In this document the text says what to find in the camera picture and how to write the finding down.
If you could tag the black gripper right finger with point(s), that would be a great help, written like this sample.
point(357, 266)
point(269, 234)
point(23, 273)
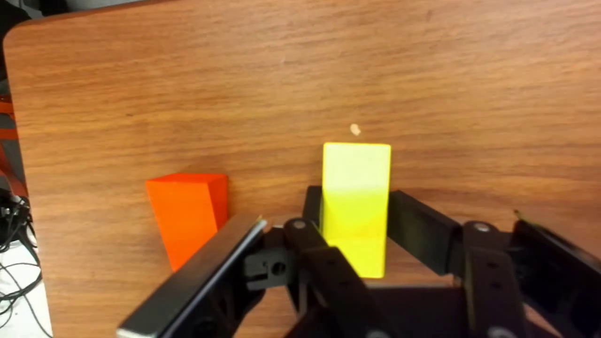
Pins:
point(428, 236)

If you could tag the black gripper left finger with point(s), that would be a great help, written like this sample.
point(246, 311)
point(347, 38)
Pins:
point(312, 206)

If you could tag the rectangular yellow block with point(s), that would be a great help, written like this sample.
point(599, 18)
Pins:
point(353, 207)

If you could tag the orange wedge block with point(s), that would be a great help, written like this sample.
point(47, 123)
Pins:
point(188, 209)

